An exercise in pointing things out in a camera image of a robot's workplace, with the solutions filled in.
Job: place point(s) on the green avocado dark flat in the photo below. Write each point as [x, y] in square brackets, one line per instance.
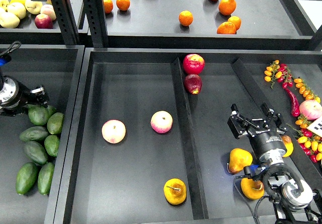
[36, 152]

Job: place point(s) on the lower cherry tomato bunch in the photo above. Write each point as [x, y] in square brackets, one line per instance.
[308, 141]

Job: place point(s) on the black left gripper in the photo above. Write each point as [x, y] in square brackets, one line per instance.
[15, 96]

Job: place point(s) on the pale peach on shelf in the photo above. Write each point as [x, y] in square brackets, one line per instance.
[48, 10]

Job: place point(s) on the pale yellow apple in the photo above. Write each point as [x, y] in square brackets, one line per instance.
[17, 9]
[9, 20]

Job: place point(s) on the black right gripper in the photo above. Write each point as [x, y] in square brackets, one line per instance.
[267, 146]

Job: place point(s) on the upper cherry tomato bunch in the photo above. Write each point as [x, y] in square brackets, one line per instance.
[278, 72]

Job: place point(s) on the red apple on shelf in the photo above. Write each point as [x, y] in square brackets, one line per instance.
[43, 21]

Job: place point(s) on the pink apple left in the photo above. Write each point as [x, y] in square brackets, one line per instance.
[113, 131]

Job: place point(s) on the pale yellow apple middle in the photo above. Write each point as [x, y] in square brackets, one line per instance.
[17, 9]

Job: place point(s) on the pink apple centre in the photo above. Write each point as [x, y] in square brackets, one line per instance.
[161, 121]

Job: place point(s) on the yellow apple on shelf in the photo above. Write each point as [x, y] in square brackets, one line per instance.
[33, 7]

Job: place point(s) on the large black divided tray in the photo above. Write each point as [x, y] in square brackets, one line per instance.
[124, 182]

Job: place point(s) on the white marker tag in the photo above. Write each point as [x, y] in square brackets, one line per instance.
[316, 127]

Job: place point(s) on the yellow pear front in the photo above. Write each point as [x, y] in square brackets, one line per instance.
[253, 190]

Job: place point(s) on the black upright post right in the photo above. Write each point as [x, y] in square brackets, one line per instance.
[95, 14]

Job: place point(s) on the yellow lemon on shelf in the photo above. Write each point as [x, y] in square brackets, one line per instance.
[18, 1]

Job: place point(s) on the pink apple right tray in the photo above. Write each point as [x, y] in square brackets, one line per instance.
[310, 109]

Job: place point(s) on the orange front right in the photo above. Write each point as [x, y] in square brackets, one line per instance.
[226, 28]

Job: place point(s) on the pale yellow apple front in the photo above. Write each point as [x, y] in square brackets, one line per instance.
[9, 20]

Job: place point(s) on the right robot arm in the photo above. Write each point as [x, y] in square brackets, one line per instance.
[263, 173]

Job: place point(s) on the dark red apple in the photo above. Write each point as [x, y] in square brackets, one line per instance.
[193, 84]

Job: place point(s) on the yellow pear by divider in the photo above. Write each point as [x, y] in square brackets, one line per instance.
[288, 144]

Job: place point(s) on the green avocado small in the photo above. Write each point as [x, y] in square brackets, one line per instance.
[51, 144]

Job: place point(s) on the black upright post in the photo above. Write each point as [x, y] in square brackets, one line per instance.
[95, 14]
[66, 21]

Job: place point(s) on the black upright post left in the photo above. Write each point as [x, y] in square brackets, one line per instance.
[66, 21]

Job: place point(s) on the black left tray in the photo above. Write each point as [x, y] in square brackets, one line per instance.
[57, 68]

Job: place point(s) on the red chili pepper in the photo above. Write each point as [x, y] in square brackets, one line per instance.
[295, 112]

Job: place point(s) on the orange cherry tomato vine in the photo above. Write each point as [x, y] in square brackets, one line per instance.
[306, 91]

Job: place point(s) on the green avocado top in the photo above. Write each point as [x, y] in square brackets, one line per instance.
[35, 133]

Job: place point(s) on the cherry tomato bunch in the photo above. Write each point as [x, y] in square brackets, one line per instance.
[278, 72]
[308, 141]

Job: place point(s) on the yellow pear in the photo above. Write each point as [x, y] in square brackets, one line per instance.
[238, 159]
[288, 144]
[175, 191]
[253, 190]

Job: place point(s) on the orange behind front one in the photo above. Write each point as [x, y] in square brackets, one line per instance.
[236, 21]

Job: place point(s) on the pink apple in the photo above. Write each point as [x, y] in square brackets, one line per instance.
[113, 131]
[161, 121]

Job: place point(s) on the bright red apple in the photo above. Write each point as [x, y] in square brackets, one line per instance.
[193, 64]

